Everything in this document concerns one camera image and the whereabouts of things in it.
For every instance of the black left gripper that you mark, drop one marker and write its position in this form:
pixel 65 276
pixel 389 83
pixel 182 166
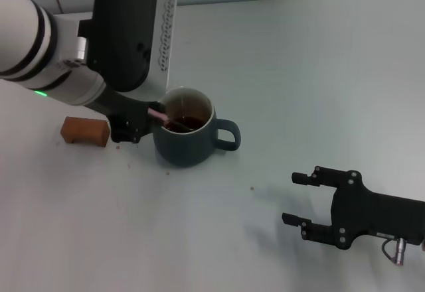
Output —
pixel 126 107

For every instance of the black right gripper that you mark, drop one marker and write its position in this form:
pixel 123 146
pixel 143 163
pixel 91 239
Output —
pixel 382 215

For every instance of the grey ceramic cup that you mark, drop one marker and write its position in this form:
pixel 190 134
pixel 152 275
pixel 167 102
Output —
pixel 179 149

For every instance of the dark brown coffee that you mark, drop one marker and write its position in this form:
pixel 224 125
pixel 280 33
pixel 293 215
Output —
pixel 196 122

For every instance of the arched brown wooden block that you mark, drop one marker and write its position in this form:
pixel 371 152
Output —
pixel 84 129

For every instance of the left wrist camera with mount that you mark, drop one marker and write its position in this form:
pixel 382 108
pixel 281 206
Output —
pixel 123 33

